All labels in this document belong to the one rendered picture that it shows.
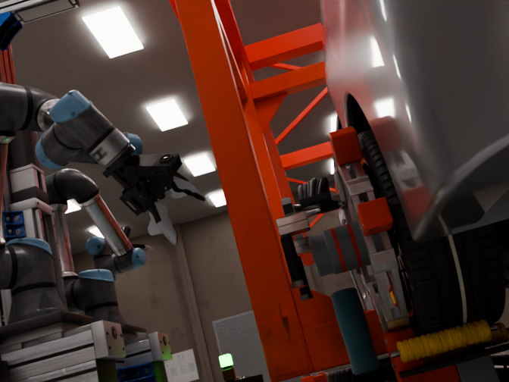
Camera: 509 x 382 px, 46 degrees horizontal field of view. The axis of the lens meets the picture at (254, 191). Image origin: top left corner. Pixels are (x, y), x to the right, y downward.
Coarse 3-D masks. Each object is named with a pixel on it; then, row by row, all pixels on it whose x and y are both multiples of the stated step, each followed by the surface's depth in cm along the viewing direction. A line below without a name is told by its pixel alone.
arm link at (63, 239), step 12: (48, 180) 222; (48, 192) 221; (60, 192) 220; (60, 204) 222; (60, 216) 222; (60, 228) 220; (60, 240) 218; (60, 252) 216; (72, 264) 218; (72, 276) 214; (72, 300) 207
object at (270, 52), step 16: (224, 0) 401; (176, 16) 476; (224, 16) 418; (304, 32) 536; (320, 32) 534; (240, 48) 462; (256, 48) 539; (272, 48) 537; (288, 48) 534; (304, 48) 536; (320, 48) 543; (256, 64) 542; (272, 64) 549; (288, 64) 869; (320, 96) 847; (304, 112) 844; (288, 128) 841; (272, 144) 663; (320, 144) 822; (272, 160) 710; (288, 160) 823; (304, 160) 819; (320, 160) 832; (288, 192) 847; (304, 256) 1336
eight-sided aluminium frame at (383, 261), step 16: (352, 192) 162; (368, 192) 161; (368, 240) 157; (384, 240) 157; (384, 256) 156; (368, 288) 201; (384, 288) 159; (400, 288) 160; (384, 304) 162; (400, 304) 162; (384, 320) 168; (400, 320) 164
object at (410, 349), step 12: (468, 324) 161; (480, 324) 160; (492, 324) 161; (420, 336) 163; (432, 336) 161; (444, 336) 160; (456, 336) 159; (468, 336) 159; (480, 336) 158; (408, 348) 160; (420, 348) 159; (432, 348) 159; (444, 348) 160; (456, 348) 162; (408, 360) 161
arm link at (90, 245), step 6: (90, 240) 241; (96, 240) 240; (102, 240) 242; (90, 246) 241; (96, 246) 240; (102, 246) 241; (108, 246) 245; (90, 252) 240; (96, 252) 240; (102, 252) 241; (108, 252) 243
